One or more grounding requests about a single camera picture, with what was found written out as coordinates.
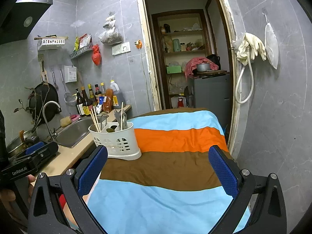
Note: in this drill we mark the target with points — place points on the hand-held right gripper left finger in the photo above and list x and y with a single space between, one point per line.
92 170

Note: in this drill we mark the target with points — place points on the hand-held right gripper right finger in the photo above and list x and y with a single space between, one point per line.
224 170

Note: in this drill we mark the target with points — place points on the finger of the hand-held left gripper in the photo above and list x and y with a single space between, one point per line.
50 150
36 148

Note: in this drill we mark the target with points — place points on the white plastic utensil holder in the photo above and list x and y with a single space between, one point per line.
121 146

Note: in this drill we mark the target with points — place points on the silver table knife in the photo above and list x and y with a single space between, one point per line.
104 120

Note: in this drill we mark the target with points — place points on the silver spoon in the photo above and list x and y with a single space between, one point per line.
117 116

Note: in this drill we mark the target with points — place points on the silver fork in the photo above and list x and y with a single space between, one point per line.
124 120

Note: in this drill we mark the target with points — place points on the person's left hand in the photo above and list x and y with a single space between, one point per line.
7 197

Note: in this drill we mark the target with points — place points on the beige kitchen counter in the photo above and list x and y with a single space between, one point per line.
65 156

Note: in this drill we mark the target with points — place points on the steel cooking pot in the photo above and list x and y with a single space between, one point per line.
14 146

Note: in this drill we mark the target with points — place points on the steel sink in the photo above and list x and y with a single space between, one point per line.
75 131

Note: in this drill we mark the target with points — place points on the yellow sponge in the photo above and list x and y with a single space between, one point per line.
65 121

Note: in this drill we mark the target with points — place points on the pink dish cloth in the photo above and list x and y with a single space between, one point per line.
74 117

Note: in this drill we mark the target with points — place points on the bare plant branch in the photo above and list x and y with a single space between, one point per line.
36 102

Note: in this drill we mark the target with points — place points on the dark pump sauce bottle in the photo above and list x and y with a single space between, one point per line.
80 104

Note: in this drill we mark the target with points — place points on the black wok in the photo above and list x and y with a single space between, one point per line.
46 95

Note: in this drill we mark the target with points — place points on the yellow cap sauce bottle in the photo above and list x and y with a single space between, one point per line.
92 95

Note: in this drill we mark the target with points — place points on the red seasoning packet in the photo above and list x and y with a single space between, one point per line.
107 101

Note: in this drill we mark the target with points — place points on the striped blue orange brown cloth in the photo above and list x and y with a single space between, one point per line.
158 199

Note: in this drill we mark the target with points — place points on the hanging metal ladle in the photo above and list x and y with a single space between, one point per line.
54 78

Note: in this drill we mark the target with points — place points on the black cap sauce bottle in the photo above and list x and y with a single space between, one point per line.
98 91

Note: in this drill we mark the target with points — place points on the grey cabinet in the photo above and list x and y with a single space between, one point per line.
210 95

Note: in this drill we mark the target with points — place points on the large vinegar jug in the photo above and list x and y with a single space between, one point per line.
117 95

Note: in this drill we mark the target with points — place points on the slim yellow cap bottle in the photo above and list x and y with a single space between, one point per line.
102 89

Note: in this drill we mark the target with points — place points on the red bottle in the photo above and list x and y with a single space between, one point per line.
180 102

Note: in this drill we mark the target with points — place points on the wooden cutting board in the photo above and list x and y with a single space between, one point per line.
214 72

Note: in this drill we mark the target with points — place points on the red hanging bag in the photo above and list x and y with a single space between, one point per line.
96 56

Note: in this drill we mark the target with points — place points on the metal pot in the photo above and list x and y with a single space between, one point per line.
203 67

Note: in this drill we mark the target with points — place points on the red cloth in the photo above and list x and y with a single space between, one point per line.
191 64

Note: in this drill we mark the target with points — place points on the black bag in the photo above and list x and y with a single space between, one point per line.
214 59

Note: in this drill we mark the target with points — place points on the green box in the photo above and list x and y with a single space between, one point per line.
174 69

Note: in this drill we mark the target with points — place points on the seasoning packets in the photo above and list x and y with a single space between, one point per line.
84 41

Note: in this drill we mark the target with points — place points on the cream rubber gloves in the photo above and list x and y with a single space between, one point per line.
248 45

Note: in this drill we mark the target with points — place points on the hanging clear plastic bags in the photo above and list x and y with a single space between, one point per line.
111 35

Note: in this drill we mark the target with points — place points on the black range hood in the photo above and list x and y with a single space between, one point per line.
22 17

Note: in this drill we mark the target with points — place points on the white mesh bag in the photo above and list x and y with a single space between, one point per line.
271 46

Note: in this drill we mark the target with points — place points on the green jar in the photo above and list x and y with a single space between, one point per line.
176 45

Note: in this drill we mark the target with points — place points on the wooden shelf cabinet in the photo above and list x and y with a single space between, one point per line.
181 33

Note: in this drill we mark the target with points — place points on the white wall box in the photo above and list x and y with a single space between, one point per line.
70 73

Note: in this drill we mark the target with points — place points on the grey wall shelf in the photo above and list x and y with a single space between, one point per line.
80 53

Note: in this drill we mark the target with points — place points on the white wall basket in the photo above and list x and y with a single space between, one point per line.
51 42

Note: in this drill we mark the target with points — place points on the white wall switch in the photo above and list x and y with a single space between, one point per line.
116 50

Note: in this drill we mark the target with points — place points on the white wall socket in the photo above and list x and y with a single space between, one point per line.
125 47

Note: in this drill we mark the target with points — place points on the white door frame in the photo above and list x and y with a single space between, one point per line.
143 53

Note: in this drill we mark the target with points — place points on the orange wall hook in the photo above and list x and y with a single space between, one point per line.
139 44

